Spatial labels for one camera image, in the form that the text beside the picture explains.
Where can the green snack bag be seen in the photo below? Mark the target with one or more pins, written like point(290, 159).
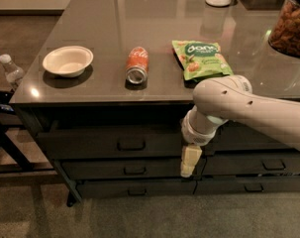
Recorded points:
point(201, 60)

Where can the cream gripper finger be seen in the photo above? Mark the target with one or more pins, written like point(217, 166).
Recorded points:
point(189, 159)

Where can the drawer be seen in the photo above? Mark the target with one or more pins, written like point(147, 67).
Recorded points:
point(252, 164)
point(112, 142)
point(247, 185)
point(147, 168)
point(136, 187)
point(234, 136)

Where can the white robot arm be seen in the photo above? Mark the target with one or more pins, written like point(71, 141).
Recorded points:
point(218, 100)

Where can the dark cabinet frame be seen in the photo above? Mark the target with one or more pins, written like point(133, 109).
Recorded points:
point(41, 118)

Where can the clear plastic water bottle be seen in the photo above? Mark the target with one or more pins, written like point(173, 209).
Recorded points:
point(13, 73)

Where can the orange soda can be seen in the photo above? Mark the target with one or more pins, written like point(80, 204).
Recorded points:
point(137, 66)

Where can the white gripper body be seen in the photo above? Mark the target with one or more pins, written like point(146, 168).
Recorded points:
point(196, 135)

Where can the white paper bowl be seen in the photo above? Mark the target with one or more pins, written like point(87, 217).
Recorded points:
point(70, 61)

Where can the jar of nuts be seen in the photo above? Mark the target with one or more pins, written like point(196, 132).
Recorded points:
point(285, 36)

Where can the black stand with device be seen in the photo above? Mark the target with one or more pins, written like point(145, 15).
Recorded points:
point(9, 119)

